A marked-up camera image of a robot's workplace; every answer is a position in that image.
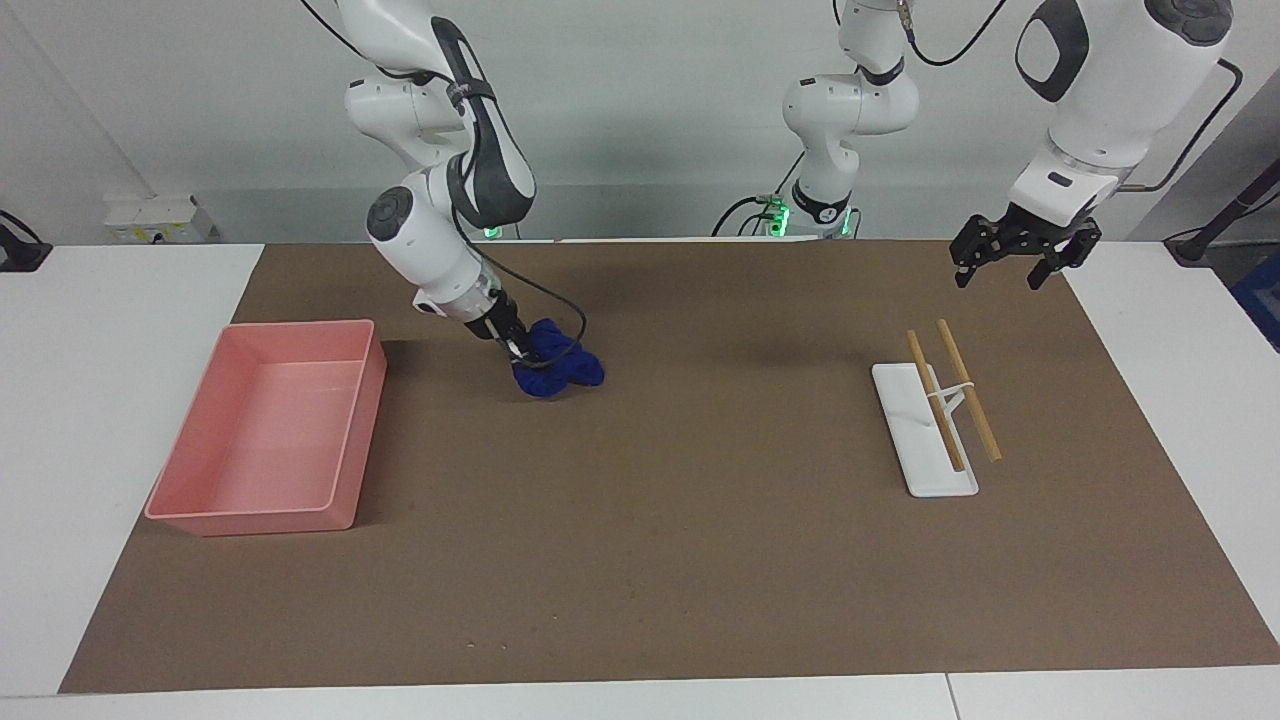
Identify brown table mat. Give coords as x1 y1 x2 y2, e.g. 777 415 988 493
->
58 240 1280 695

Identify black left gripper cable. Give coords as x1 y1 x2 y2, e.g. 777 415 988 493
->
1125 58 1244 193

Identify black stand pole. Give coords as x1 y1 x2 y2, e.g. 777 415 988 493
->
1165 160 1280 266

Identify black left arm base cables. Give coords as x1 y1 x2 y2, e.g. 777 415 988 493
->
712 150 801 238

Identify white wall power socket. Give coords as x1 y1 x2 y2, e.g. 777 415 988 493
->
103 195 216 244

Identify black clamp mount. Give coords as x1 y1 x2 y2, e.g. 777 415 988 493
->
0 210 53 273

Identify wooden rack rod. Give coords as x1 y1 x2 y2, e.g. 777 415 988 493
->
906 330 967 473
936 319 1003 463

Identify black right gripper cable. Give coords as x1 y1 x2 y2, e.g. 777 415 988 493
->
300 0 591 349

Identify white rack base tray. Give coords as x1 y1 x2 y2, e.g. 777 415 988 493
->
872 362 979 499

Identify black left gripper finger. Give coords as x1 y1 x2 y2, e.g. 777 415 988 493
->
950 215 1006 289
1028 225 1103 291

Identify pink plastic bin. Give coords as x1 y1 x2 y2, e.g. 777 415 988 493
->
144 319 389 538

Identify blue crate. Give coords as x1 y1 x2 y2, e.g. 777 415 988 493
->
1232 245 1280 351

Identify blue towel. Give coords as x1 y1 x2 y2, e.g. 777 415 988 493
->
510 318 606 401

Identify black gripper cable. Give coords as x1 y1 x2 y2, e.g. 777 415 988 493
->
300 0 591 349
1125 58 1244 193

